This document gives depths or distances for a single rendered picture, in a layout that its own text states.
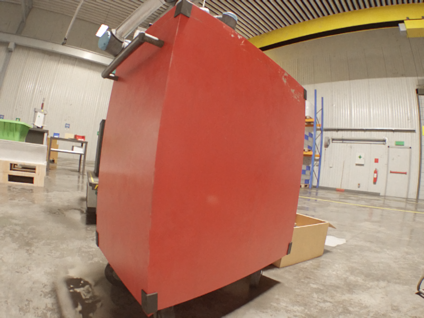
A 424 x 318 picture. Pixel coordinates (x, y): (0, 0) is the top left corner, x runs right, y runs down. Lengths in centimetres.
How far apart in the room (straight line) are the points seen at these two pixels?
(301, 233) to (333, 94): 1064
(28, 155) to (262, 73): 303
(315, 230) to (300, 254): 18
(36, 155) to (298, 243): 314
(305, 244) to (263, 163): 78
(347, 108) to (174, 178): 1095
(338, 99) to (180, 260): 1124
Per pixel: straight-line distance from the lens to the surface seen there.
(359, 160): 1049
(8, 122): 415
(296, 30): 947
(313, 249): 147
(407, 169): 1053
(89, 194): 183
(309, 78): 1248
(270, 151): 75
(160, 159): 45
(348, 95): 1147
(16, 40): 1374
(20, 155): 329
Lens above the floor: 53
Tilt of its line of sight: 2 degrees up
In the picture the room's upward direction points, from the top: 6 degrees clockwise
